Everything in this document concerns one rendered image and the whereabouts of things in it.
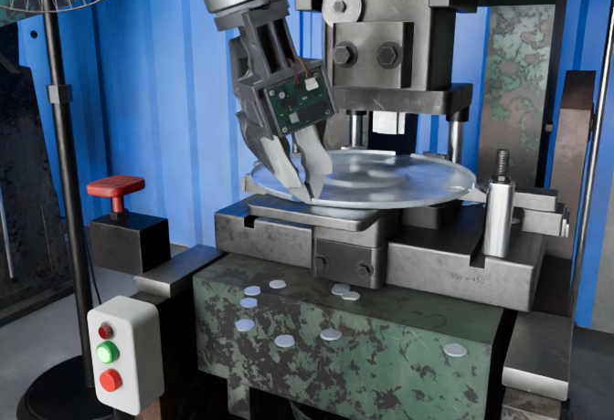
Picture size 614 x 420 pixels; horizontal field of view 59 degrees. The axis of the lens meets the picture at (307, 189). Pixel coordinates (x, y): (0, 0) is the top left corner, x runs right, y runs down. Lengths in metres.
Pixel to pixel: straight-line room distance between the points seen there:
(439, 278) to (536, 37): 0.43
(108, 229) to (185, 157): 1.68
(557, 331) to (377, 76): 0.36
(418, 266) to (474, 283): 0.07
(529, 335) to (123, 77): 2.29
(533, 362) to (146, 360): 0.45
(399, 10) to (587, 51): 1.23
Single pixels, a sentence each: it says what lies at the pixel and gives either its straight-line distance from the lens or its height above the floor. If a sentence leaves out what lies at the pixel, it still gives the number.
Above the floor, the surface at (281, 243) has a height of 0.68.
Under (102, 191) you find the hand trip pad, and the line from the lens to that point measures 0.79.
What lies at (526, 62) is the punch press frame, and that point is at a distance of 0.96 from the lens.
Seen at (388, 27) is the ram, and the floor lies 0.97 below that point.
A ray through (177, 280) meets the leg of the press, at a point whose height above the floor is 0.64.
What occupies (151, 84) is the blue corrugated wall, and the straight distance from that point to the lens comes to 2.55.
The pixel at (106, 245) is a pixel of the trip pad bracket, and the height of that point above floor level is 0.67.
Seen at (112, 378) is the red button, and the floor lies 0.55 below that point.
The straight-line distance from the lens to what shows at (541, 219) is 0.79.
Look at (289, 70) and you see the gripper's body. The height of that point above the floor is 0.93.
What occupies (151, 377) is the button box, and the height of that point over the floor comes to 0.54.
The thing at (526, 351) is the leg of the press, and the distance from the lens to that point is 0.63.
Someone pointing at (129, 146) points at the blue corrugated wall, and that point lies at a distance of 2.72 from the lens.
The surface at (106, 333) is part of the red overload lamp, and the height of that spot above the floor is 0.61.
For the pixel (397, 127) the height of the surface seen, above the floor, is 0.83.
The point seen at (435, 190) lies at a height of 0.78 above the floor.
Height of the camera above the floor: 0.95
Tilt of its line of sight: 15 degrees down
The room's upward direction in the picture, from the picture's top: straight up
